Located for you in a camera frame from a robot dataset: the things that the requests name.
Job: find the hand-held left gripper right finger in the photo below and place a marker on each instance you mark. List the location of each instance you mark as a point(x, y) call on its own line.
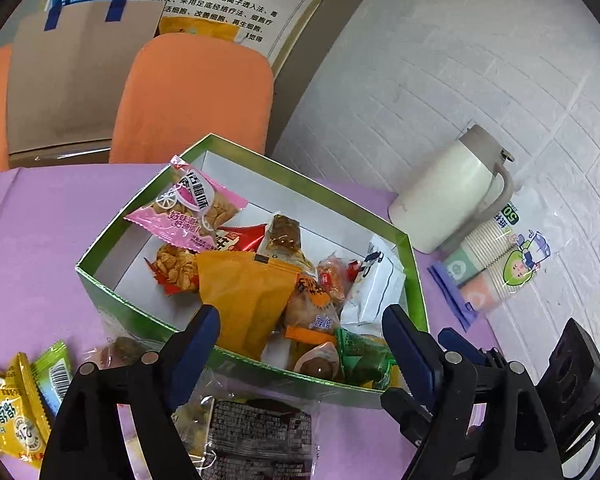
point(405, 340)

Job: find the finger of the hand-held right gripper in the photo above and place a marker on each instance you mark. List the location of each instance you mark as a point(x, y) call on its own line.
point(405, 410)
point(455, 338)

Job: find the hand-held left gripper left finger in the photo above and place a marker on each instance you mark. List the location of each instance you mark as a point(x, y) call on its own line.
point(200, 340)

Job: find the mustard orange snack packet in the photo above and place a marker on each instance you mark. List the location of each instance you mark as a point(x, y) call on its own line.
point(245, 295)

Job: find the green-edged white cardboard box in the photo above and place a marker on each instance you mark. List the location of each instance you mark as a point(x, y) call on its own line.
point(145, 260)

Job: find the red and white snack packet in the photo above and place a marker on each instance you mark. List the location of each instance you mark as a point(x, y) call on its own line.
point(240, 240)

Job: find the clear packet of dark snacks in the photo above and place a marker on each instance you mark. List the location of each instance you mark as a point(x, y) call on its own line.
point(122, 349)

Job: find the green snack packet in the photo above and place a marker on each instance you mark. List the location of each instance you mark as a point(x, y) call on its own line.
point(362, 355)

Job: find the purple tissue packet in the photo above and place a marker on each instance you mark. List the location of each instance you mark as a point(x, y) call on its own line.
point(450, 290)

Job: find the red-edged twisted snack packet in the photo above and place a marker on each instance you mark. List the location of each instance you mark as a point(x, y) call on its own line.
point(175, 267)

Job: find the pack of paper cups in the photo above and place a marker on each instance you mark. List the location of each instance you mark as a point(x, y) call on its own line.
point(485, 260)

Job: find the braised egg packet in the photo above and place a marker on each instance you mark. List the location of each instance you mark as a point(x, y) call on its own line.
point(320, 360)

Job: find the small red candy packet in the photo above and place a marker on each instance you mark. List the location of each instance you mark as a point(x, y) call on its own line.
point(332, 277)

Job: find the clear packet with orange trim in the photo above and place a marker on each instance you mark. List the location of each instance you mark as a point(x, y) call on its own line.
point(310, 315)

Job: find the clear packet with black label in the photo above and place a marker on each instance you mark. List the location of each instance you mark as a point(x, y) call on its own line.
point(260, 430)

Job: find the brown bar clear packet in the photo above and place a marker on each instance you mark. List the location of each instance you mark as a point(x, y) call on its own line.
point(285, 232)

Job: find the pink snack packet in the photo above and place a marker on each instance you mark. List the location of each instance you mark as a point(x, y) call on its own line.
point(190, 200)

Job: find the white thermos jug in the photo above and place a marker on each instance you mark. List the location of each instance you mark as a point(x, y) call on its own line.
point(445, 195)

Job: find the light green barcode packet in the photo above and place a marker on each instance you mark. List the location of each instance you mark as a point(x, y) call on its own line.
point(55, 370)

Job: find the narrow yellow snack packet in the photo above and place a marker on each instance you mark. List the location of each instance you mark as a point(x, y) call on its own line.
point(27, 380)

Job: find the purple tablecloth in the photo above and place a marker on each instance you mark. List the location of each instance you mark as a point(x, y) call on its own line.
point(40, 240)

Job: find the brown cardboard sheet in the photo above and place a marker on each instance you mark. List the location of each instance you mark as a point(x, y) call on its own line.
point(70, 85)

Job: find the yellow packet on chair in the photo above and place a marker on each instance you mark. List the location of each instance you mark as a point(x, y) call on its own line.
point(195, 27)

